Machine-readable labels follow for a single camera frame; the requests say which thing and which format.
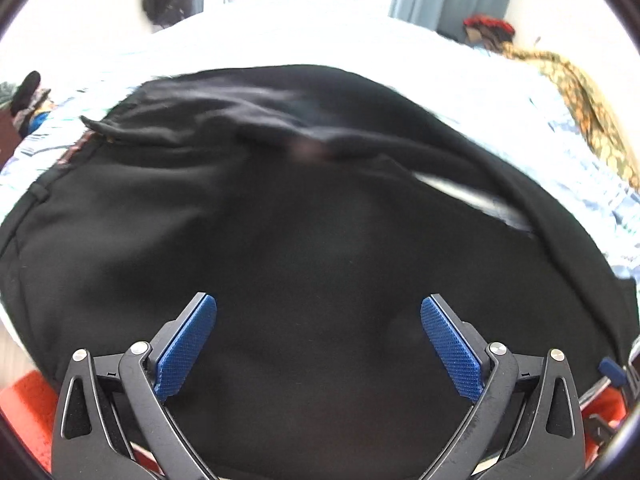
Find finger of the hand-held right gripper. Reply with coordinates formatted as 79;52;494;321
598;332;640;391

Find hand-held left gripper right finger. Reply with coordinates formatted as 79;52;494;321
420;294;587;480

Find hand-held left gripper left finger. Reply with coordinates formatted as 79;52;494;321
51;292;218;480

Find black pants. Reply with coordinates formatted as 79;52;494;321
0;64;638;480

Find person's orange fleece clothing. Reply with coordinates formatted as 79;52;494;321
0;370;626;471

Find orange floral quilt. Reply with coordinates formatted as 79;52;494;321
500;42;640;181

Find pile of mixed clothes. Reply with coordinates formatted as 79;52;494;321
0;71;53;136

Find red and black clothes pile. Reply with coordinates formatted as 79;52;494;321
462;14;516;51

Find striped blue green bedsheet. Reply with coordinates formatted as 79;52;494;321
0;0;640;281

